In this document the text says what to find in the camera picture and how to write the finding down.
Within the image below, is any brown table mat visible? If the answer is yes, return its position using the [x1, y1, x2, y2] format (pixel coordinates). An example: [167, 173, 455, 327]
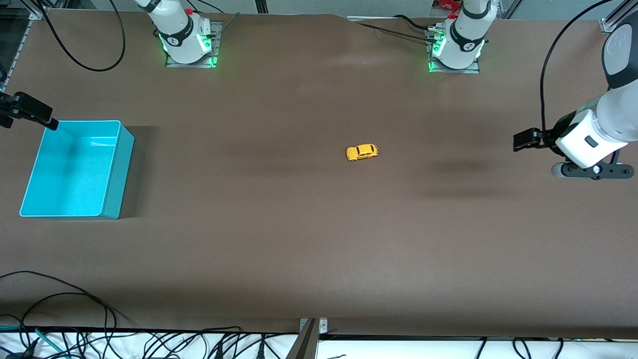
[0, 9, 638, 340]

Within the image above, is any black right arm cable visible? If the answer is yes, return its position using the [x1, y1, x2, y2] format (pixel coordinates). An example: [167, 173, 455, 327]
[37, 0, 126, 72]

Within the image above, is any yellow beetle toy car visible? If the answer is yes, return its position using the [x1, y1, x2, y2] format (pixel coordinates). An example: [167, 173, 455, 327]
[346, 144, 379, 162]

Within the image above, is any long black looped cable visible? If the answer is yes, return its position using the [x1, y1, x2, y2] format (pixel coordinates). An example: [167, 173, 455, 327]
[0, 271, 119, 332]

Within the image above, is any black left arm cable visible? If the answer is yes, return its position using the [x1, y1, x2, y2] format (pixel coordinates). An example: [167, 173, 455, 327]
[541, 0, 614, 130]

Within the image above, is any metal corner bracket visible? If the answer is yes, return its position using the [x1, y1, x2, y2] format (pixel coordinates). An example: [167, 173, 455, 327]
[299, 318, 328, 334]

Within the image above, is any grey metal beam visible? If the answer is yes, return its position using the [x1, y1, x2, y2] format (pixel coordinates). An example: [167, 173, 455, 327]
[285, 319, 319, 359]

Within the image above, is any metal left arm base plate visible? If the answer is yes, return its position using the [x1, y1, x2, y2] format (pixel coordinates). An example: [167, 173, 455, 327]
[426, 27, 481, 74]

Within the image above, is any turquoise plastic bin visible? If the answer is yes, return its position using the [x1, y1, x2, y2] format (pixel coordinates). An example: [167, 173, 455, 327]
[19, 120, 135, 220]

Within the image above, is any black base supply cable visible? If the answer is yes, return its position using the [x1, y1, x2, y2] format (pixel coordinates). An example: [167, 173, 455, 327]
[356, 21, 434, 41]
[187, 0, 225, 13]
[394, 14, 430, 29]

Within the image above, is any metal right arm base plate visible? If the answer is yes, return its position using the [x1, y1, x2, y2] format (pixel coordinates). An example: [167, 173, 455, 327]
[165, 21, 222, 68]

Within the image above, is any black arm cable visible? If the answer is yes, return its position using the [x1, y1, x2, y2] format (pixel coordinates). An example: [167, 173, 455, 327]
[37, 0, 126, 72]
[541, 0, 614, 130]

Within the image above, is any teal cable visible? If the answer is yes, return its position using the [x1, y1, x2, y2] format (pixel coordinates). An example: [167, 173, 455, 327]
[0, 324, 68, 359]

